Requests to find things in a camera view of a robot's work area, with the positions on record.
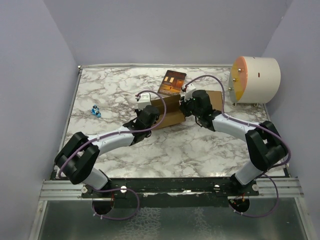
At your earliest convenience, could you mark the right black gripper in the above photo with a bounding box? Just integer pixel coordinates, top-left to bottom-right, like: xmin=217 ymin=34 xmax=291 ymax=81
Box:
xmin=178 ymin=93 xmax=202 ymax=119

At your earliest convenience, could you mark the small blue toy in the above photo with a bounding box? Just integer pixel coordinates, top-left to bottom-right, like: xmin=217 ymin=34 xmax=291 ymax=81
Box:
xmin=91 ymin=104 xmax=101 ymax=118

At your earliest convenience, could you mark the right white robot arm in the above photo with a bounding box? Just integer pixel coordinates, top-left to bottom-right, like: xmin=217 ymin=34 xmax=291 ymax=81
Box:
xmin=179 ymin=90 xmax=289 ymax=196

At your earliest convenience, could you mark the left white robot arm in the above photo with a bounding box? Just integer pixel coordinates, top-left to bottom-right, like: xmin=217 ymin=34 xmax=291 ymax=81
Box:
xmin=54 ymin=105 xmax=160 ymax=198

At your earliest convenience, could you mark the folded brown cardboard box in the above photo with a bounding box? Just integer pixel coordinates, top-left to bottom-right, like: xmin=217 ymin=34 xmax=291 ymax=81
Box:
xmin=206 ymin=90 xmax=223 ymax=111

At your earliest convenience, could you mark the dark paperback book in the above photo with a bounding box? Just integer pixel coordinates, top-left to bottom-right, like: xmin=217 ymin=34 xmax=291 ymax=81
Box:
xmin=157 ymin=70 xmax=187 ymax=96

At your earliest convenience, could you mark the round pastel drawer cabinet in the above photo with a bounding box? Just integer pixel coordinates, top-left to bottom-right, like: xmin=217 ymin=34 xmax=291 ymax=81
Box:
xmin=228 ymin=56 xmax=281 ymax=104

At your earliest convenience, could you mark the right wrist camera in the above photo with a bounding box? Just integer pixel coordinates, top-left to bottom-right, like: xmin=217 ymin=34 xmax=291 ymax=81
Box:
xmin=181 ymin=83 xmax=197 ymax=94

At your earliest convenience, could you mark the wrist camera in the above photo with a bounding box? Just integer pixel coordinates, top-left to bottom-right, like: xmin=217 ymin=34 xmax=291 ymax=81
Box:
xmin=181 ymin=83 xmax=197 ymax=94
xmin=136 ymin=92 xmax=151 ymax=111

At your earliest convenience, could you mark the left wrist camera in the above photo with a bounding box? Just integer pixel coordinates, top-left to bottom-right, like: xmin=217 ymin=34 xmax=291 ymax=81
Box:
xmin=136 ymin=92 xmax=151 ymax=111

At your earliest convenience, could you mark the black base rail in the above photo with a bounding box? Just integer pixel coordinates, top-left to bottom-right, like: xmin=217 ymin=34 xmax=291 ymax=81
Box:
xmin=49 ymin=172 xmax=266 ymax=208

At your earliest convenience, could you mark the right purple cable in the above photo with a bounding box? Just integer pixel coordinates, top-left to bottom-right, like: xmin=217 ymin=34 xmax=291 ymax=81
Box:
xmin=183 ymin=74 xmax=293 ymax=217

